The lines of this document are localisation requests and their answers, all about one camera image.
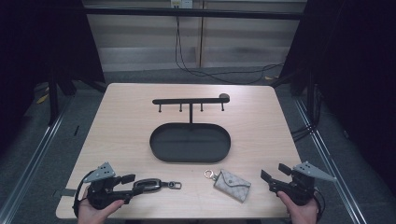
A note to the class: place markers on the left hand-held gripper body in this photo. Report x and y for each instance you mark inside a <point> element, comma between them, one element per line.
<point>102,193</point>

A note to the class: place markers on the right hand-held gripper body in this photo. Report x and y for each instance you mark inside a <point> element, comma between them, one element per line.
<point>299,191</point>

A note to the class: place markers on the black car key with keyring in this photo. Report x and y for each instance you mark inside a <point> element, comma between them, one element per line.
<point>152,184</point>

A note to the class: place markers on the grey patterned key pouch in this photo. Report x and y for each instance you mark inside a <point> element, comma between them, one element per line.
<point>232,186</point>

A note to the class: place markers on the black key rack with tray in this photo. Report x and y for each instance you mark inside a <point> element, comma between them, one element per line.
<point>190,144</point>

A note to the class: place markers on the person's right hand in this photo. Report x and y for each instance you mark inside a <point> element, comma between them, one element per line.
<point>303,214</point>

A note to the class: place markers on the person's left hand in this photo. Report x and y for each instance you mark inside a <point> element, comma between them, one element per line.
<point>91,215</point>

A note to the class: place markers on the grey tape strip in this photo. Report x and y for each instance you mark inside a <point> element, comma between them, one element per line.
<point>65,193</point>

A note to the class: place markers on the small black floor piece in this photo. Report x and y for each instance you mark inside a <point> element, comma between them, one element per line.
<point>76,130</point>

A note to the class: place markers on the black metal stand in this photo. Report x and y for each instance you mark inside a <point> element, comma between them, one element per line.
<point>53,99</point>

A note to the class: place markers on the yellow floor scrap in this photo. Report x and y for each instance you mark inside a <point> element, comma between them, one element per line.
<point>42,99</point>

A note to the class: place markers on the dark curtain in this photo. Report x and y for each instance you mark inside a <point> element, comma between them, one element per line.
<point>358,62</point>
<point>37,46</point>

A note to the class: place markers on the black horizontal metal bar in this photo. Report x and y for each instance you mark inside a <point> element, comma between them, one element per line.
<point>193,13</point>

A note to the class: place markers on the metal floor rail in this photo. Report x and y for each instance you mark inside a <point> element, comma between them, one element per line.
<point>330,165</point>
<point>34,161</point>

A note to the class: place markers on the white wall outlet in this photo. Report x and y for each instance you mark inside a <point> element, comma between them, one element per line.
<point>181,3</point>

